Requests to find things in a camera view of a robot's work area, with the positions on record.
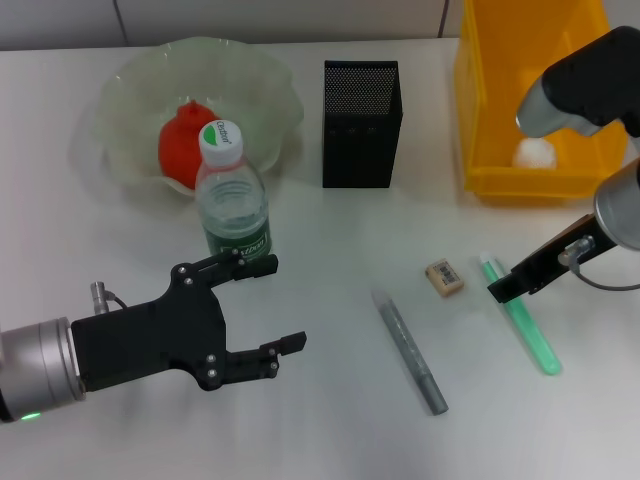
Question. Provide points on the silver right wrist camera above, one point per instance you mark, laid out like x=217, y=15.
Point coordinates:
x=585, y=85

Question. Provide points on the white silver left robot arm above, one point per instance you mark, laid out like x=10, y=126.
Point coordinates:
x=40, y=365

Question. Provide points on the clear bottle with green label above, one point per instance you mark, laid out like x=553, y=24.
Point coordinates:
x=232, y=210

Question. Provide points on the grey pen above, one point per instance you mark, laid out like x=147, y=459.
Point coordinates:
x=405, y=345

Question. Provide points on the red-orange toy orange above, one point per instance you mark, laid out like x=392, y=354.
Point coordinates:
x=177, y=150

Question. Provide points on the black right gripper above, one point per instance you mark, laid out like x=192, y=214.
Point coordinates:
x=550, y=260

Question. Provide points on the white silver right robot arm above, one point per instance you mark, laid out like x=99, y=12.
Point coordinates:
x=622, y=205

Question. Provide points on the beige eraser with barcode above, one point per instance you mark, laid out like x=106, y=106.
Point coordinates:
x=444, y=277

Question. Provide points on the black mesh pen holder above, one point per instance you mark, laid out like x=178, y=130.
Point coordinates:
x=357, y=150

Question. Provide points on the yellow plastic bin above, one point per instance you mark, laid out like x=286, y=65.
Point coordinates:
x=490, y=100

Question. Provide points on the white paper ball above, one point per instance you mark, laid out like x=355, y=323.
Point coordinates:
x=535, y=155

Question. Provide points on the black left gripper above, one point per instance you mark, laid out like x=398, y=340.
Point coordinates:
x=150, y=340

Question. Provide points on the pale green glass fruit plate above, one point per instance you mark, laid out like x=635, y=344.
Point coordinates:
x=135, y=100

